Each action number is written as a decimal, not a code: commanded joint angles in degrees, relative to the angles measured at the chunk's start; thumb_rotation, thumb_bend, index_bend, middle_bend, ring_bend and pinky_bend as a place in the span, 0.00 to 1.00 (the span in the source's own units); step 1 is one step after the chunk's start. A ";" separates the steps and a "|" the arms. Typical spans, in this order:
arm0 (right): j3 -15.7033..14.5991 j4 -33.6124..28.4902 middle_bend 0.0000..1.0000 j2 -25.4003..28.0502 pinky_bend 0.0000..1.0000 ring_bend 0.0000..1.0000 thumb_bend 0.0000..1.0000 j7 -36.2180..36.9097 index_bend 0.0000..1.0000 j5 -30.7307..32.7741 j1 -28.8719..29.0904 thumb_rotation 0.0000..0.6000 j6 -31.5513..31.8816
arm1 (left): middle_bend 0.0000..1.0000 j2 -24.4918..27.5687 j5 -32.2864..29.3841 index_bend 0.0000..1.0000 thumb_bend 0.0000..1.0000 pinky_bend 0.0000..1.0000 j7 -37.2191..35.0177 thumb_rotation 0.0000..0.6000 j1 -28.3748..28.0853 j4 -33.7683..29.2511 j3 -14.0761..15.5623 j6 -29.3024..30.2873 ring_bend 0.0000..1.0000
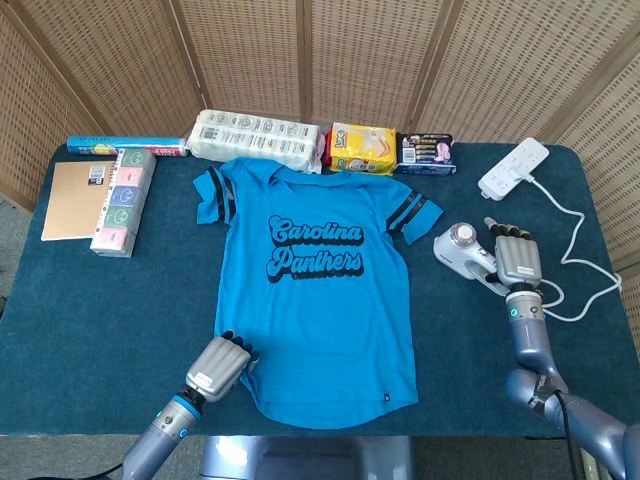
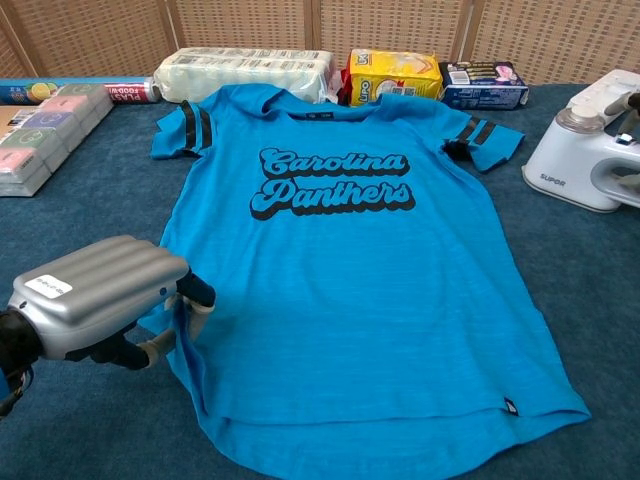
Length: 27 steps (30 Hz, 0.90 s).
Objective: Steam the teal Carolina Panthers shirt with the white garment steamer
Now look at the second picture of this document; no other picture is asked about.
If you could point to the red packet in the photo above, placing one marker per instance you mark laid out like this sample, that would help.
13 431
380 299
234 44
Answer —
345 94

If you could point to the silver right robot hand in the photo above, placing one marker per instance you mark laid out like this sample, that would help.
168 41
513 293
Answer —
627 105

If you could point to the blue red food wrap box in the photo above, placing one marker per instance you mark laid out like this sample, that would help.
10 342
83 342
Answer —
25 92

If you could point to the yellow wipes pack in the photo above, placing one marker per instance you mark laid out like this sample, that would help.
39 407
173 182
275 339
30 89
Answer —
400 75

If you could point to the wicker folding screen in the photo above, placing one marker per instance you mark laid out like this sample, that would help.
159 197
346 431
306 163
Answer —
100 35

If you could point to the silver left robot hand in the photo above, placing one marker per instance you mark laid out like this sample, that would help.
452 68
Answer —
100 295

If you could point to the dark blue sanitary pad pack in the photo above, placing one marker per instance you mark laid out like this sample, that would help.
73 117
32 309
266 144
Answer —
480 90

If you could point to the blue Carolina Panthers T-shirt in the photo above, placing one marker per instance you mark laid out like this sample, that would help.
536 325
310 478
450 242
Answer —
350 300

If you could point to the white power strip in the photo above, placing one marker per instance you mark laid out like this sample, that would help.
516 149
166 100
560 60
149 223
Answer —
607 82

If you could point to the white handheld garment steamer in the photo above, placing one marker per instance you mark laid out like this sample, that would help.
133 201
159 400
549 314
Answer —
565 160

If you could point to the pastel pocket tissue pack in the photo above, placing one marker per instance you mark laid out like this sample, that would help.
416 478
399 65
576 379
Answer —
35 140

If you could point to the white toilet paper pack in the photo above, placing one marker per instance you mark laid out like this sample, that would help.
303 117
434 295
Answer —
240 70

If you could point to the dark teal table top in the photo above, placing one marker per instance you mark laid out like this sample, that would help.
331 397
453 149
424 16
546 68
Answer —
75 210

